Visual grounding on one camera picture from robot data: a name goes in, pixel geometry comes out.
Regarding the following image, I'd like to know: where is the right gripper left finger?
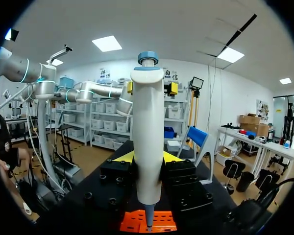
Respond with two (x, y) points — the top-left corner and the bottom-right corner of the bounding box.
(83, 150), (138, 216)

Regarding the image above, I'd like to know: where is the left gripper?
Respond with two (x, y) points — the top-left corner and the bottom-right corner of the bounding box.
(164, 82), (179, 96)

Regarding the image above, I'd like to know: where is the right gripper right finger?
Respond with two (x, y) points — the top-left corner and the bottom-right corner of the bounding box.
(161, 150), (214, 212)

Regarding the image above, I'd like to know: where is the white pipette with blue knob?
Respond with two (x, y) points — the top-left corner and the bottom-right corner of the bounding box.
(130, 50), (166, 233)

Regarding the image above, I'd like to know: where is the orange pipette tip rack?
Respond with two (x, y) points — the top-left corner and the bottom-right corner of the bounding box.
(119, 210), (178, 233)

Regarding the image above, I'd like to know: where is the white stand with blue panel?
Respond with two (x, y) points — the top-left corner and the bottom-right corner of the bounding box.
(177, 125), (217, 186)

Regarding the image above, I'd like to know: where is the person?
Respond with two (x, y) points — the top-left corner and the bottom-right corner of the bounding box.
(0, 91), (31, 182)

